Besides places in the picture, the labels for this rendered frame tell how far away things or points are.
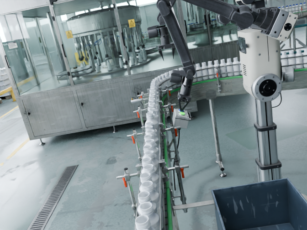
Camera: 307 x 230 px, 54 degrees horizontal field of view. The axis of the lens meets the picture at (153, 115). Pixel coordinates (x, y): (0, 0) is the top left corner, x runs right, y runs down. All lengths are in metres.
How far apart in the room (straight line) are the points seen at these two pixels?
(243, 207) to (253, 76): 0.72
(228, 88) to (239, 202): 1.79
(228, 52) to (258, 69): 5.00
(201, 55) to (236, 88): 3.67
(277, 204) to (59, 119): 4.16
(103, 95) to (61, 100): 0.66
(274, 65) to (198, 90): 1.36
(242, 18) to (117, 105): 3.56
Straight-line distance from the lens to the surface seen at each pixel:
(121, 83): 4.72
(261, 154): 1.95
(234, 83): 2.98
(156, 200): 0.99
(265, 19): 1.52
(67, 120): 5.07
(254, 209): 1.39
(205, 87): 2.99
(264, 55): 1.70
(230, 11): 1.50
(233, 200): 1.34
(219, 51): 6.65
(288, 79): 2.84
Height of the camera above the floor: 1.65
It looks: 17 degrees down
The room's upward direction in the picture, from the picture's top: 11 degrees counter-clockwise
